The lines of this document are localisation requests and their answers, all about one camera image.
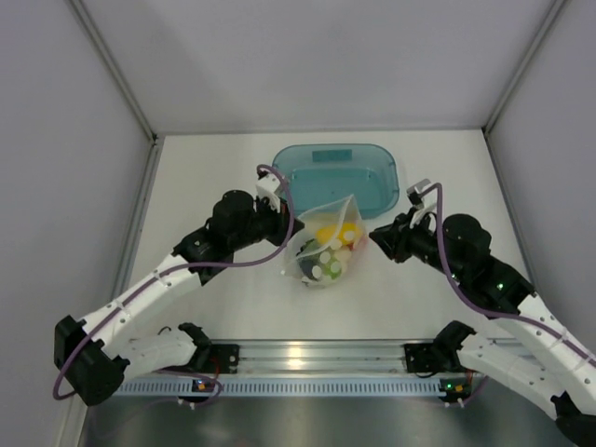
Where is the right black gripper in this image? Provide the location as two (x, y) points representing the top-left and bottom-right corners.
(370, 205), (467, 282)

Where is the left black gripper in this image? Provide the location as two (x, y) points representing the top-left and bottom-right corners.
(229, 194), (304, 251)

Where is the red fake food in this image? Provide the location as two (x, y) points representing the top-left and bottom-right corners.
(351, 236), (369, 252)

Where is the white fake food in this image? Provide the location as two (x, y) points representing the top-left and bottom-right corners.
(333, 247), (353, 264)

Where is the clear dotted zip bag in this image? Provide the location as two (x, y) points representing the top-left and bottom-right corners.
(281, 195), (367, 288)

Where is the dark blue fake food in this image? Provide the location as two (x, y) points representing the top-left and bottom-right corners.
(297, 238), (322, 282)

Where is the yellow fake food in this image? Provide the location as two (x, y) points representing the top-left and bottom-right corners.
(316, 222), (364, 246)

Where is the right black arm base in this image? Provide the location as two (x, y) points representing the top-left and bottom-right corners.
(404, 343), (445, 378)

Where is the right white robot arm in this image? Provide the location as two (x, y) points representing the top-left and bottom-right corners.
(370, 211), (595, 446)

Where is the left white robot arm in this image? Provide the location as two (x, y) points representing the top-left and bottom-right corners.
(53, 190), (303, 407)

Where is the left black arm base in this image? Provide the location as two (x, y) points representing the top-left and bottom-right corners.
(189, 343), (240, 374)

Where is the teal plastic bin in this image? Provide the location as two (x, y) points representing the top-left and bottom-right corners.
(273, 143), (400, 219)

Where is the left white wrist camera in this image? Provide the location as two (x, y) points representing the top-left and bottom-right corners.
(255, 171), (283, 212)

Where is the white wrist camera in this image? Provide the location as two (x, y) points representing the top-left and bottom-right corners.
(255, 171), (283, 212)
(406, 179), (437, 224)

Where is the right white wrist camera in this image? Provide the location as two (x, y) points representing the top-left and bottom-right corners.
(406, 179), (437, 224)

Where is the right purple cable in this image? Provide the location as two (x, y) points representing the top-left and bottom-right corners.
(432, 183), (596, 364)

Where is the purple cable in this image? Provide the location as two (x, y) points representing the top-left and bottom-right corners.
(53, 163), (295, 401)
(432, 183), (596, 364)

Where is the aluminium mounting rail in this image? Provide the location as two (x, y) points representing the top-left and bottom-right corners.
(74, 339), (522, 374)

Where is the slotted cable duct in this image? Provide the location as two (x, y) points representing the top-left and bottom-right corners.
(115, 377), (467, 398)

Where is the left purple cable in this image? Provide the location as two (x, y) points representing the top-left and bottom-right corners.
(53, 163), (295, 401)

